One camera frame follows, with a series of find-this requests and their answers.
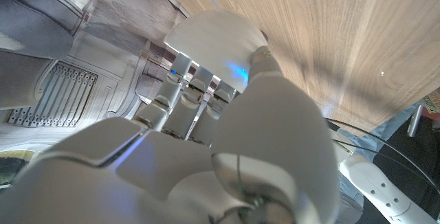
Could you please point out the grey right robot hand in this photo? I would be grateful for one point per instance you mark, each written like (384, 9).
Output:
(268, 131)

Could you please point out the white ceramic bowl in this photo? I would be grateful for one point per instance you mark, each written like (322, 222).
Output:
(213, 35)

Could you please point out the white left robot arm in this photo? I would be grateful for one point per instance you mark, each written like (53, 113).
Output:
(378, 186)

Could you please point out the white table leg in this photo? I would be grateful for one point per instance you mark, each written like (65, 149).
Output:
(415, 121)

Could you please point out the printed living room backdrop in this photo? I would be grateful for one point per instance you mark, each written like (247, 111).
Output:
(68, 62)

